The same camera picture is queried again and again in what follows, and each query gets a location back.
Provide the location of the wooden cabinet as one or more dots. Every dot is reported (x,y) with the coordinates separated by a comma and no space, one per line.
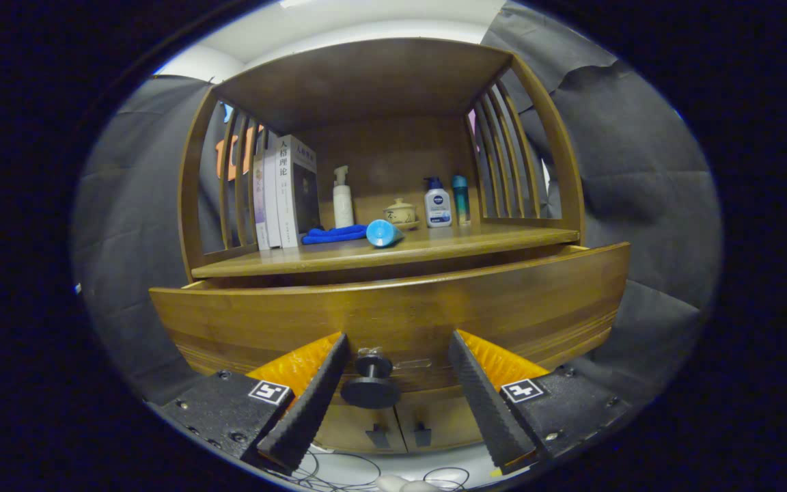
(366,82)

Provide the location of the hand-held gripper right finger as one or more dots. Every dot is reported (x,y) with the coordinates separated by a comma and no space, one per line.
(486,403)

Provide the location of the white pump bottle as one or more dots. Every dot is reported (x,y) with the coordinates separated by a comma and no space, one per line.
(343,205)

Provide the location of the blue cloth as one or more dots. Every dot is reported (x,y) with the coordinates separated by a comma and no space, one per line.
(332,236)

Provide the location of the thick book with dark cover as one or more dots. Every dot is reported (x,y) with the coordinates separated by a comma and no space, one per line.
(287,191)

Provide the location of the wooden cabinet door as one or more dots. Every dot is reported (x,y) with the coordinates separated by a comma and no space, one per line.
(352,427)
(448,420)

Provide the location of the wooden countertop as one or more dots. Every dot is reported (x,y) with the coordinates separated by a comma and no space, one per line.
(475,239)

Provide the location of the wooden drawer with black knob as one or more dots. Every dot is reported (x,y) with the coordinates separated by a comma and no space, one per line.
(468,301)

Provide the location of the white bottle with blue cap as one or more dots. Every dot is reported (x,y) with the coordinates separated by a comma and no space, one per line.
(437,208)

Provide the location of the black backdrop cloth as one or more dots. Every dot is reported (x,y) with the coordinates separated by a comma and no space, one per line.
(639,205)

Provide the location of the thin white book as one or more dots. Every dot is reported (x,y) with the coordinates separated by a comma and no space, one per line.
(271,198)

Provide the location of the thin purple book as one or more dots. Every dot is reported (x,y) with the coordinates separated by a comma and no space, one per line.
(259,212)

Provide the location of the beige ceramic lidded cup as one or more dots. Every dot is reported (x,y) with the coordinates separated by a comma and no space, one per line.
(400,213)

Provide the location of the teal bottle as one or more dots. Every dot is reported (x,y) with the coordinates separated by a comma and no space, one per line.
(461,201)

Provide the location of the light blue tube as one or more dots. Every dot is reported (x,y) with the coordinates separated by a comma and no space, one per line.
(382,234)

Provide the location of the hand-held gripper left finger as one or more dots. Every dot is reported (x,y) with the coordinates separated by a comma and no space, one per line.
(311,403)

